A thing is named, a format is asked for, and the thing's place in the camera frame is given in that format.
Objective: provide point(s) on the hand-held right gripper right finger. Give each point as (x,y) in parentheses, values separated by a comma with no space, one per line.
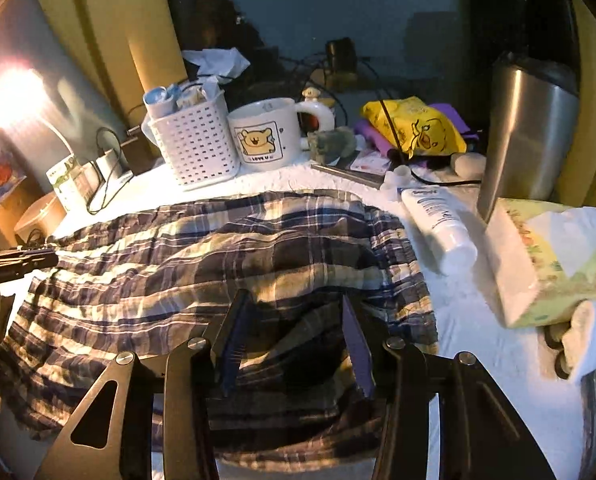
(358,355)

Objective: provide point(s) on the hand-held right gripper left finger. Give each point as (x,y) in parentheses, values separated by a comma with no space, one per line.
(230,355)

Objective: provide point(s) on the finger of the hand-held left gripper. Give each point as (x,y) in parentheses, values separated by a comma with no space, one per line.
(18,262)

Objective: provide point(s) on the plaid pants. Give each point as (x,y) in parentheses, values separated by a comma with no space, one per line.
(178,260)

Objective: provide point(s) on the round wooden box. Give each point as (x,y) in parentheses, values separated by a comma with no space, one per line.
(40,217)

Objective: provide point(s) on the cardboard box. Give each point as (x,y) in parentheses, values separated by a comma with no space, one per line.
(10,210)

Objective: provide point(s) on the white and green box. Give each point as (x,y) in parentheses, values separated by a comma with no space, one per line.
(68,185)

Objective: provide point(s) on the white tablecloth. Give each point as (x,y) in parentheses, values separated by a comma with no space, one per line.
(478,340)

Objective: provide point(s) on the white charger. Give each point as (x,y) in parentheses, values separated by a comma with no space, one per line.
(110,167)

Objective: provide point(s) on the white lotion tube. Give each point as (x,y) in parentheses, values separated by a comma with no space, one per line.
(440,220)

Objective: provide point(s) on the black power adapter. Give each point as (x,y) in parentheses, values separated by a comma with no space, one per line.
(138,150)

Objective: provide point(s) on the white desk lamp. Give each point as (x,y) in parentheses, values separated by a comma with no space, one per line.
(8,95)

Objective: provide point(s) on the thin printed booklet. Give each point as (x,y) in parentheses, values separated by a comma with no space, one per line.
(358,170)

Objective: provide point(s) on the tissue box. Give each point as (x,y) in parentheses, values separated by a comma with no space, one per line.
(533,270)

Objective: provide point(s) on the grey curtain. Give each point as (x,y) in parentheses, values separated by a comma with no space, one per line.
(38,60)

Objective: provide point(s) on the white plastic basket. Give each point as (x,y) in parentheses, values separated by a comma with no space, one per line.
(198,145)

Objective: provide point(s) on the grey plush toy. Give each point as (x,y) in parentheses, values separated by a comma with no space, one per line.
(333,142)

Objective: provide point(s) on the small white roll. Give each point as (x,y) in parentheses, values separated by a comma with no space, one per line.
(468,165)

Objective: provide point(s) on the white bear mug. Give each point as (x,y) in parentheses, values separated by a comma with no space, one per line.
(263,135)

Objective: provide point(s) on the yellow duck packet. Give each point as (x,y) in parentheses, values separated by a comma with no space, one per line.
(418,127)

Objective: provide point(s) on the white towel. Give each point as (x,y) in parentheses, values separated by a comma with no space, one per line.
(593,340)

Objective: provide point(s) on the yellow curtain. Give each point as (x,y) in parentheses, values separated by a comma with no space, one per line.
(593,85)
(103,25)

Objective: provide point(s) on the steel tumbler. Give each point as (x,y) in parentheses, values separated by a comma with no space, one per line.
(528,130)

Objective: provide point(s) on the crumpled white paper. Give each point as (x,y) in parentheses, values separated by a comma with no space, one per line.
(218,62)

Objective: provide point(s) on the black device on sill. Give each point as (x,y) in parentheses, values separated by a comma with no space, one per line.
(342,55)

